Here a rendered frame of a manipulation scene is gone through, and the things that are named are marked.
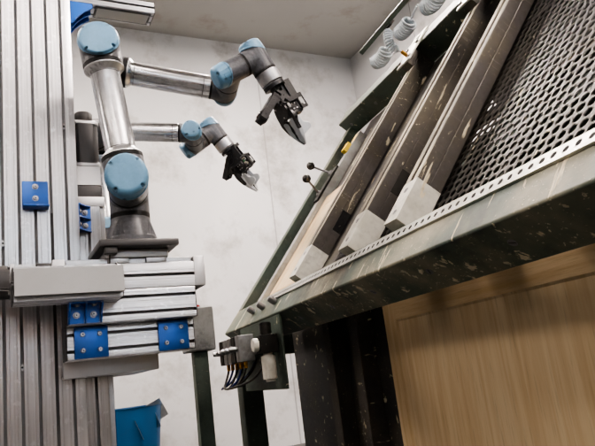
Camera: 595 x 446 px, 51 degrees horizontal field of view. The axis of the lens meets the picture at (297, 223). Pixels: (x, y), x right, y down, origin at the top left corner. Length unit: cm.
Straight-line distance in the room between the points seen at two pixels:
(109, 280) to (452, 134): 95
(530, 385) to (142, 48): 526
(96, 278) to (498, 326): 99
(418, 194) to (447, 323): 36
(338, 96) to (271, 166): 123
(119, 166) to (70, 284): 35
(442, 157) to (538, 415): 61
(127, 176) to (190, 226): 385
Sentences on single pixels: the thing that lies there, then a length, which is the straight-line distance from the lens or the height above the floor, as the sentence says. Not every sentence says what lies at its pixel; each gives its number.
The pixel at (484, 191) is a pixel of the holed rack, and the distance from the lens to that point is 113.
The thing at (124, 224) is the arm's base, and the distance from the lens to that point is 186.
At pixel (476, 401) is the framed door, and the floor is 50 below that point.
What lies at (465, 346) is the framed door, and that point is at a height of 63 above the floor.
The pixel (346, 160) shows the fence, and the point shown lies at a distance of 281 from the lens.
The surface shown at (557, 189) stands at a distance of 95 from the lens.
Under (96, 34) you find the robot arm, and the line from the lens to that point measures 194.
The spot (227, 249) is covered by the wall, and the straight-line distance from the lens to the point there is 565.
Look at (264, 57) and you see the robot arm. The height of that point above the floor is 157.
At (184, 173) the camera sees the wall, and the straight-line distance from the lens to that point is 573.
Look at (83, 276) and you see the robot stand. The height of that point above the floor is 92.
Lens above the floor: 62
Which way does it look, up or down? 13 degrees up
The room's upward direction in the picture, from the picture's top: 7 degrees counter-clockwise
